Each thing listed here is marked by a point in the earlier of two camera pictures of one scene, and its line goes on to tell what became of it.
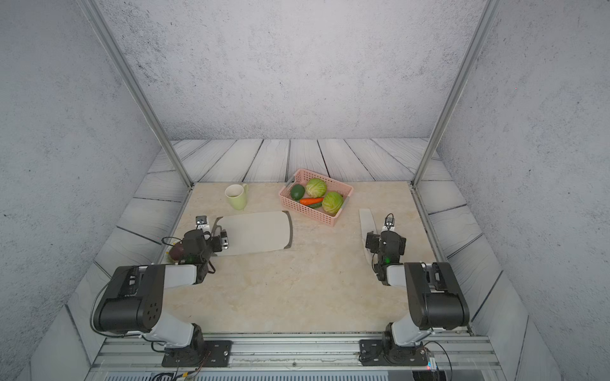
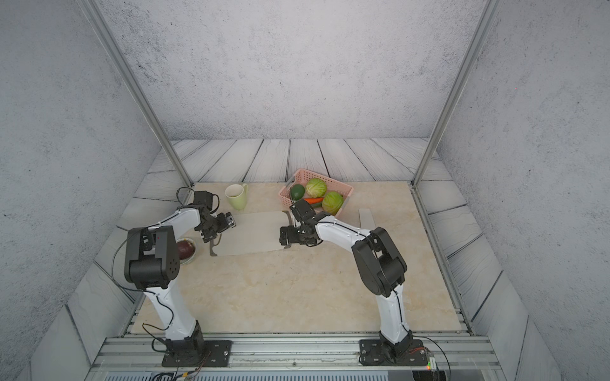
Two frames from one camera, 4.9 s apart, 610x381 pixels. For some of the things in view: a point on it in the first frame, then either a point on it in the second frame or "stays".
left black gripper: [218, 246] to [225, 225]
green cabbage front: [332, 202] stays
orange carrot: [305, 202] stays
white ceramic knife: [367, 225] stays
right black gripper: [373, 242] to [291, 237]
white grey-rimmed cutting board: [256, 232] stays
